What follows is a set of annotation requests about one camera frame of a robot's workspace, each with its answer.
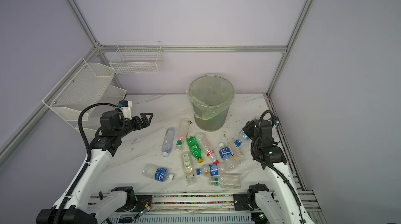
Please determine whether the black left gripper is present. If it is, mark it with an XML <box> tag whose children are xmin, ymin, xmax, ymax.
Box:
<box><xmin>116</xmin><ymin>113</ymin><xmax>152</xmax><ymax>139</ymax></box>

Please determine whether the clear bottle blue red label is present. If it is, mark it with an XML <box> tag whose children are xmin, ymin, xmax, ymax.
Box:
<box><xmin>234</xmin><ymin>116</ymin><xmax>259</xmax><ymax>147</ymax></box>

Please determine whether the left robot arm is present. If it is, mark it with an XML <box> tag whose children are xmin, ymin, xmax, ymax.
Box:
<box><xmin>36</xmin><ymin>109</ymin><xmax>154</xmax><ymax>224</ymax></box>

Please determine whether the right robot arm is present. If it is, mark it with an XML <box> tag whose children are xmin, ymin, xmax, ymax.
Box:
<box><xmin>242</xmin><ymin>116</ymin><xmax>314</xmax><ymax>224</ymax></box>

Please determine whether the grey mesh waste bin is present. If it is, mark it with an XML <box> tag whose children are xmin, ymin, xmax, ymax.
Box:
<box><xmin>187</xmin><ymin>74</ymin><xmax>236</xmax><ymax>132</ymax></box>

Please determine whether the green plastic bin liner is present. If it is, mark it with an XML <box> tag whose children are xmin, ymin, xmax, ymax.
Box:
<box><xmin>186</xmin><ymin>74</ymin><xmax>236</xmax><ymax>121</ymax></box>

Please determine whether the clear bottle orange label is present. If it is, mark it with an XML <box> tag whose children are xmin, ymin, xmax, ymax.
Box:
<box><xmin>227</xmin><ymin>138</ymin><xmax>244</xmax><ymax>164</ymax></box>

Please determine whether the clear crushed bottle white label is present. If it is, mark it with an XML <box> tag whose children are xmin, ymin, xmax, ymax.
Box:
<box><xmin>161</xmin><ymin>127</ymin><xmax>175</xmax><ymax>157</ymax></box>

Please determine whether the bottle blue label white cap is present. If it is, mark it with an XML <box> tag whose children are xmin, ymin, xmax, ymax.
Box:
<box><xmin>218</xmin><ymin>143</ymin><xmax>236</xmax><ymax>171</ymax></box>

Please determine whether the clear bottle sunflower label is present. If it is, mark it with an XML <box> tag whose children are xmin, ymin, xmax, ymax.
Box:
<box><xmin>175</xmin><ymin>118</ymin><xmax>192</xmax><ymax>151</ymax></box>

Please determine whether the clear bottle red cap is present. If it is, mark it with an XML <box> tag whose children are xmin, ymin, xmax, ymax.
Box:
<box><xmin>195</xmin><ymin>133</ymin><xmax>219</xmax><ymax>164</ymax></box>

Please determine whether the small bottle green white label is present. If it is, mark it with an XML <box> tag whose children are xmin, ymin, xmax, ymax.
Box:
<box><xmin>181</xmin><ymin>151</ymin><xmax>196</xmax><ymax>185</ymax></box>

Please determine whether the clear bottle green cap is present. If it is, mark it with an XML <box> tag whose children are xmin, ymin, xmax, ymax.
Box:
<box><xmin>209</xmin><ymin>173</ymin><xmax>241</xmax><ymax>189</ymax></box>

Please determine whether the green soda bottle yellow cap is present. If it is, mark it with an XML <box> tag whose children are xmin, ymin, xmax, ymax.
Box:
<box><xmin>187</xmin><ymin>136</ymin><xmax>203</xmax><ymax>163</ymax></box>

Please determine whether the white mesh two-tier shelf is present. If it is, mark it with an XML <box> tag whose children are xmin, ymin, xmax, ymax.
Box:
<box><xmin>42</xmin><ymin>59</ymin><xmax>126</xmax><ymax>131</ymax></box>

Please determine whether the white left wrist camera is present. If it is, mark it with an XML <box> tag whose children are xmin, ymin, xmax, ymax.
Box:
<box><xmin>117</xmin><ymin>100</ymin><xmax>133</xmax><ymax>120</ymax></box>

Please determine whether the white wire wall basket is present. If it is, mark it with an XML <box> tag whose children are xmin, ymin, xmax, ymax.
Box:
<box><xmin>110</xmin><ymin>41</ymin><xmax>164</xmax><ymax>75</ymax></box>

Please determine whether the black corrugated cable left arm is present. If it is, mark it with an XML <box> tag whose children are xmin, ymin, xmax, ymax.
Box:
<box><xmin>51</xmin><ymin>102</ymin><xmax>118</xmax><ymax>224</ymax></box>

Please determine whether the aluminium frame profile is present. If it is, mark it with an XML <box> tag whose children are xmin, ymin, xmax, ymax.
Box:
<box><xmin>1</xmin><ymin>0</ymin><xmax>314</xmax><ymax>170</ymax></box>

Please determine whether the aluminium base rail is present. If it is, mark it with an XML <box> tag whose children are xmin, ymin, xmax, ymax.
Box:
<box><xmin>62</xmin><ymin>189</ymin><xmax>326</xmax><ymax>224</ymax></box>

